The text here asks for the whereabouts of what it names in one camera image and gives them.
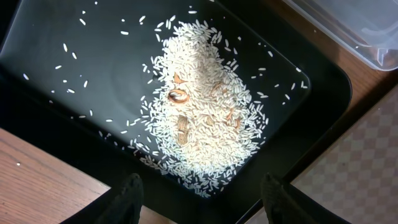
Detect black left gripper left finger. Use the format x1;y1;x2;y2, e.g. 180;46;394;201
60;172;144;224

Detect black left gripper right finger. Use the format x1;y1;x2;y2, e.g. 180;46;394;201
261;173;349;224

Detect pile of rice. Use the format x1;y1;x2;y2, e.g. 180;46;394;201
21;9;310;198

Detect black waste tray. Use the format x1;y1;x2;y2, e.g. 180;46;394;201
1;1;352;223

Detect clear plastic waste bin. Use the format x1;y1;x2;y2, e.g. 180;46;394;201
285;0;397;72

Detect peanut shell whole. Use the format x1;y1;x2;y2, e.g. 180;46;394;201
177;115;189;146

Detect brown serving tray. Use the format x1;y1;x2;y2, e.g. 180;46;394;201
245;85;398;224

